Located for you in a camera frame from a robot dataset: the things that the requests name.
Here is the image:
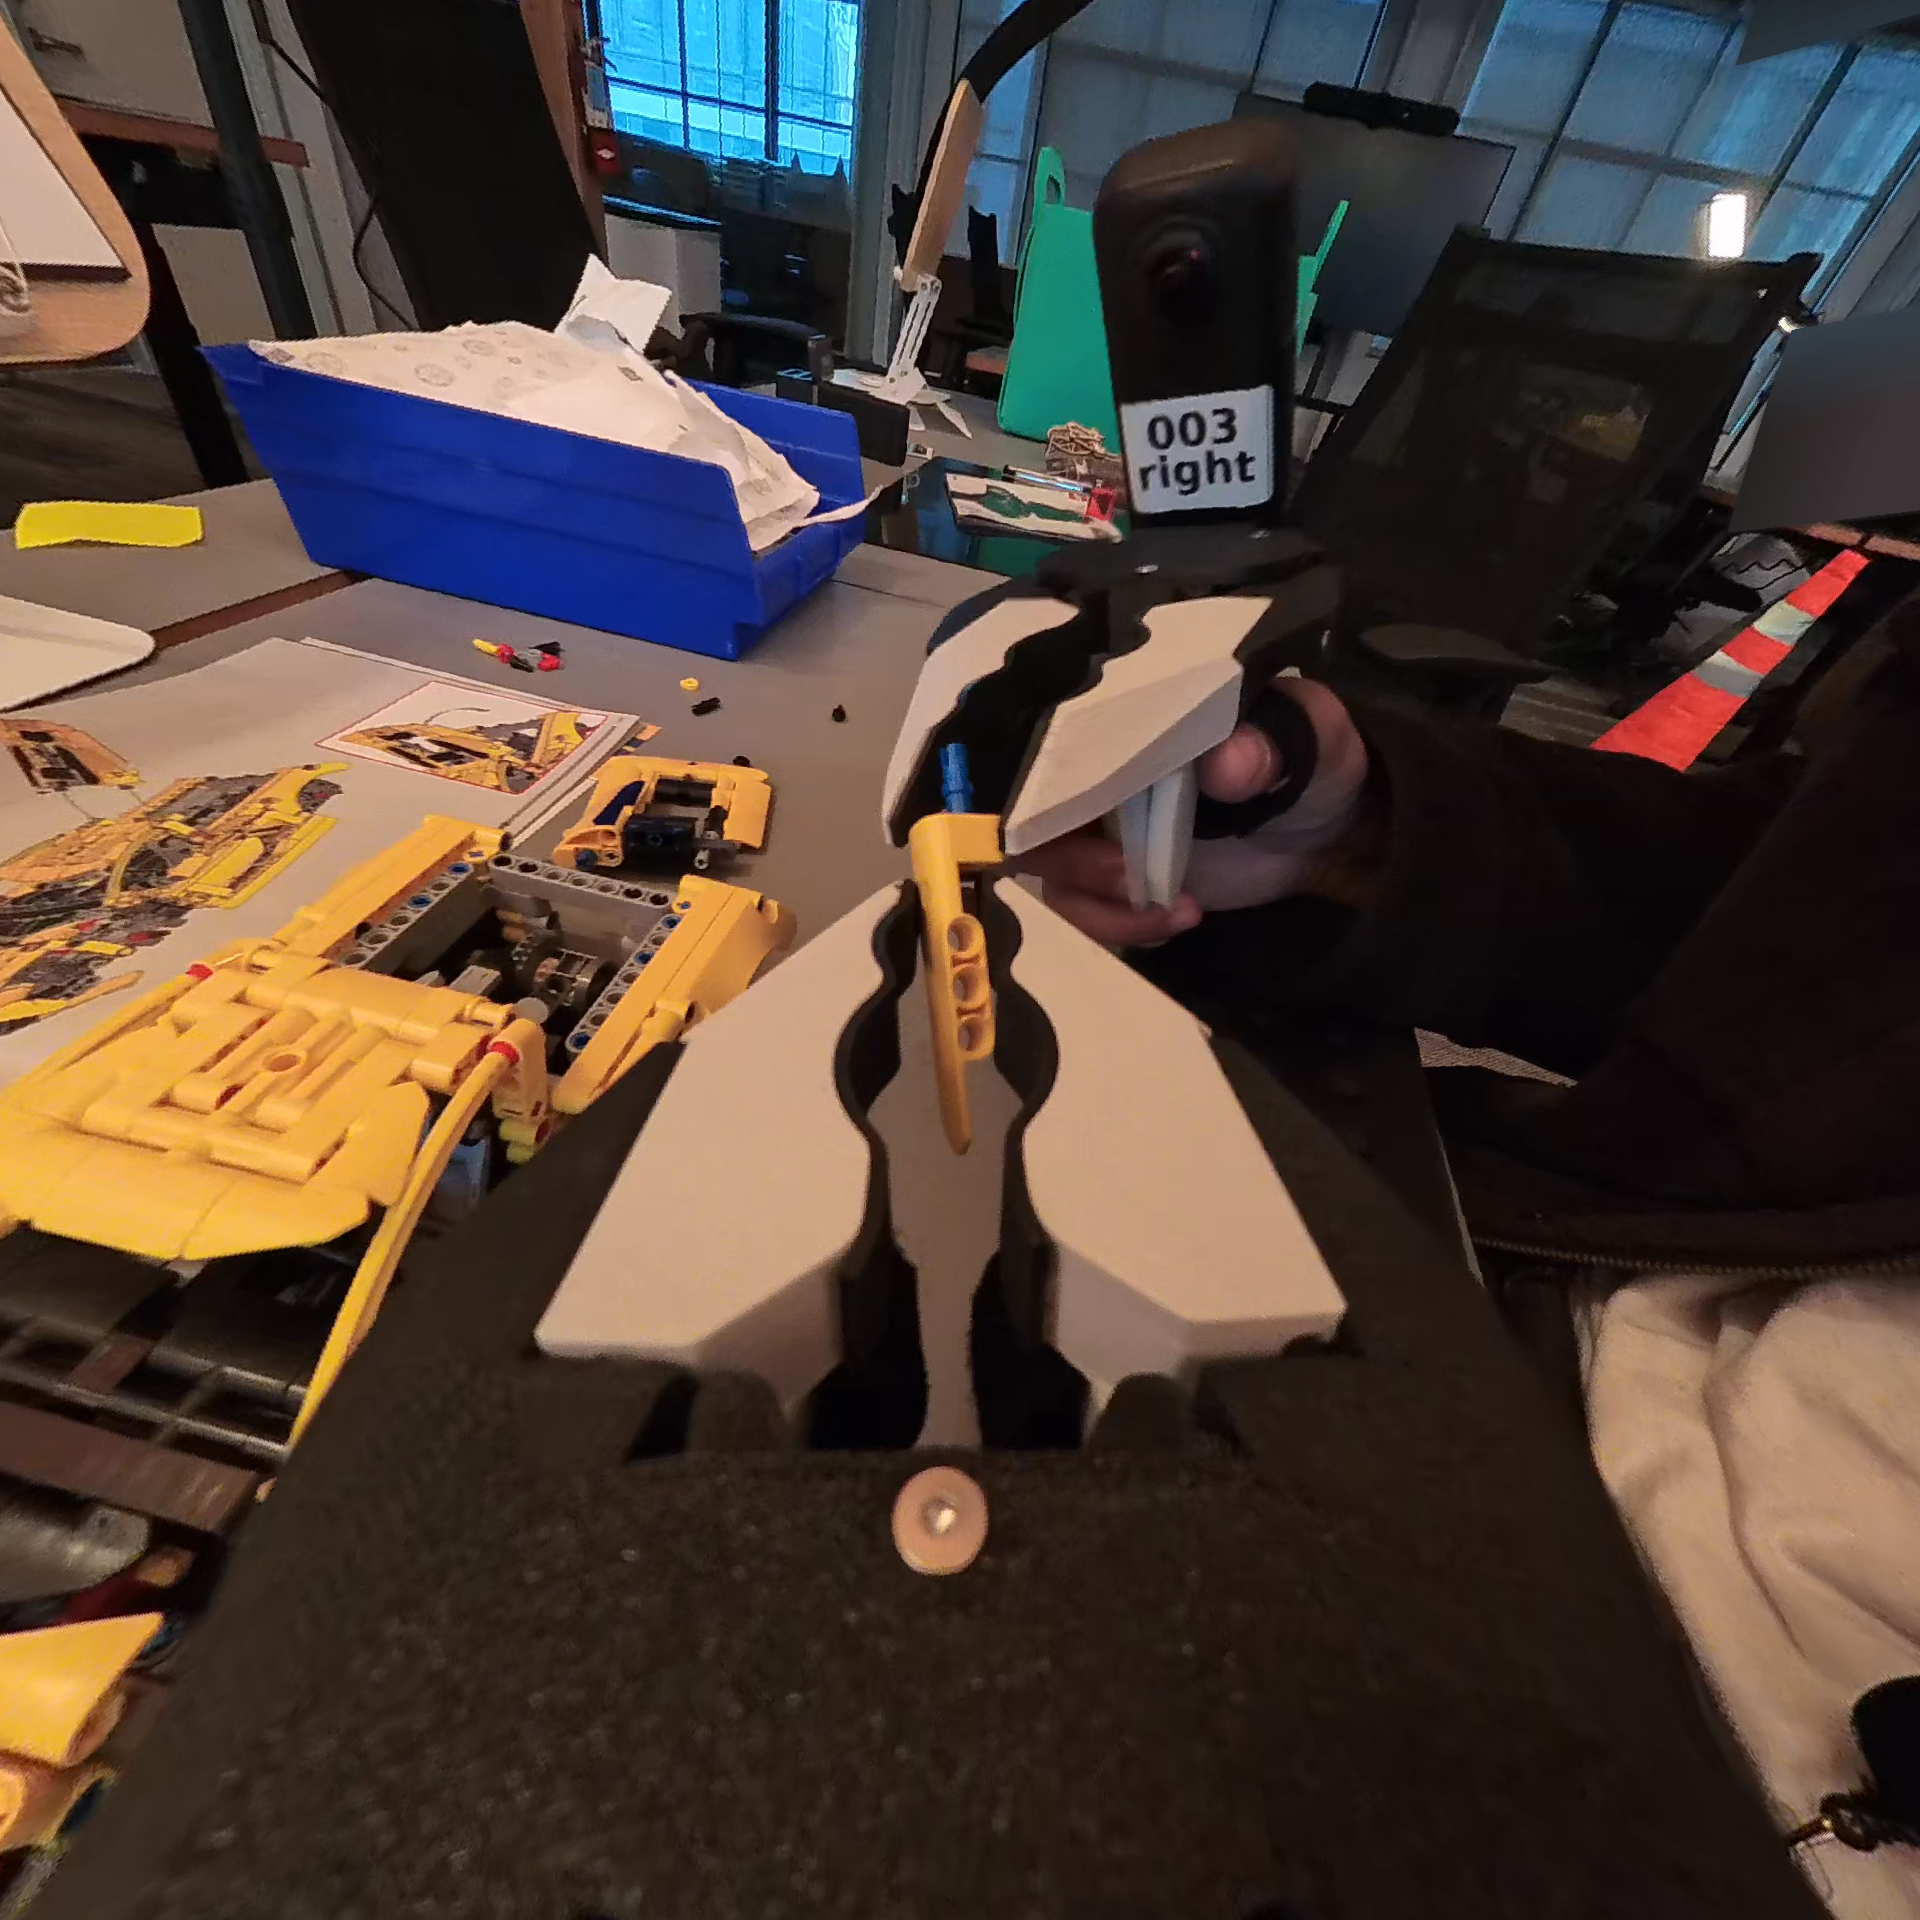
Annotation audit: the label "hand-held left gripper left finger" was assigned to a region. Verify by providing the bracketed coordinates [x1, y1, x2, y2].
[535, 880, 922, 1418]

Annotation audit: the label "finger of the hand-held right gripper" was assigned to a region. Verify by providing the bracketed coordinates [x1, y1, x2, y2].
[886, 596, 1086, 828]
[1001, 594, 1278, 856]

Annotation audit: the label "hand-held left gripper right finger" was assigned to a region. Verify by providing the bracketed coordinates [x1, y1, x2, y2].
[990, 878, 1346, 1402]

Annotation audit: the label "yellow brick subassembly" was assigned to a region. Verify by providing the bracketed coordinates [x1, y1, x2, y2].
[552, 754, 776, 874]

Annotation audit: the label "yellow brick car model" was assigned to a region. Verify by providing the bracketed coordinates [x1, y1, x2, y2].
[0, 815, 798, 1863]

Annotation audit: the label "person's right forearm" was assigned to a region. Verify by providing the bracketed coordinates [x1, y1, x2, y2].
[1319, 696, 1801, 1050]

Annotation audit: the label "grey desk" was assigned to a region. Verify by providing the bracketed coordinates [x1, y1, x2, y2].
[0, 479, 1051, 1442]

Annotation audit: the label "person's right hand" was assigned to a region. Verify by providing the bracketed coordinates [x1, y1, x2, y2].
[1040, 673, 1376, 951]

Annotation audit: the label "green storage bin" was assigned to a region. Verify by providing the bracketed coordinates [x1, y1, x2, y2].
[878, 457, 1128, 578]

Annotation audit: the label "green board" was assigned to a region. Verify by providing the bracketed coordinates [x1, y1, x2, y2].
[998, 145, 1353, 444]

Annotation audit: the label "model kit box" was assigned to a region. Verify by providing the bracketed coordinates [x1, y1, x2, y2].
[944, 423, 1128, 541]

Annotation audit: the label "black office chair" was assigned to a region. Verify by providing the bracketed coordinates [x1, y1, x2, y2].
[1297, 224, 1825, 693]

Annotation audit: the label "scattered small brick pins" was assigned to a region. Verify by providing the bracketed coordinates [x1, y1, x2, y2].
[472, 637, 857, 722]

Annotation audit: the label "blue storage bin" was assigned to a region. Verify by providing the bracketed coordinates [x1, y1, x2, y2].
[201, 342, 869, 663]

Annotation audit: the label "crumpled white paper bags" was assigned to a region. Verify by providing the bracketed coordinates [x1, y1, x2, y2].
[247, 256, 888, 552]

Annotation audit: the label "orange striped traffic cone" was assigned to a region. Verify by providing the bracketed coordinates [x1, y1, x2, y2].
[1592, 546, 1874, 775]

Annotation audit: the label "open instruction booklet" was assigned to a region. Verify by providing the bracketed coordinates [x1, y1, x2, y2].
[0, 637, 664, 1038]

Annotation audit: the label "yellow paper scrap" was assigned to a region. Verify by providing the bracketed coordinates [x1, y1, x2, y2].
[16, 502, 203, 552]

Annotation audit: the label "document stand with sheet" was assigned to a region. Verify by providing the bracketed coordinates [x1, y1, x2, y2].
[0, 30, 153, 368]

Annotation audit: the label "printed instruction sheet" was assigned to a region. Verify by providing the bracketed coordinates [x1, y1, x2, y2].
[0, 88, 128, 278]

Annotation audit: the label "dark wall monitor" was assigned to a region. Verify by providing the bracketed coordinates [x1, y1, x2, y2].
[1230, 81, 1519, 337]

